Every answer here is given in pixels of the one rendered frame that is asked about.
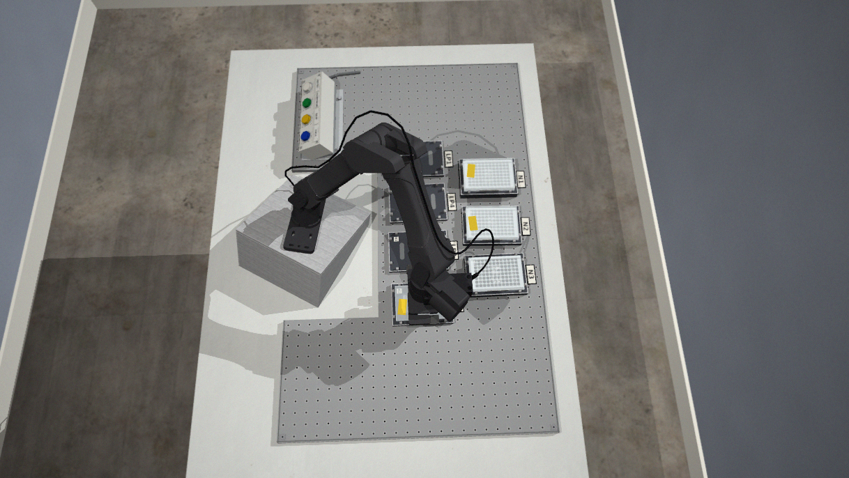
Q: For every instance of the white control box with colored buttons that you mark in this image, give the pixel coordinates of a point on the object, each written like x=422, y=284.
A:
x=321, y=117

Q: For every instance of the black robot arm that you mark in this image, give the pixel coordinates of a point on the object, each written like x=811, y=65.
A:
x=379, y=151

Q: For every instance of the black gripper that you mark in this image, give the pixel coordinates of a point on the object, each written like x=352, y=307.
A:
x=416, y=306

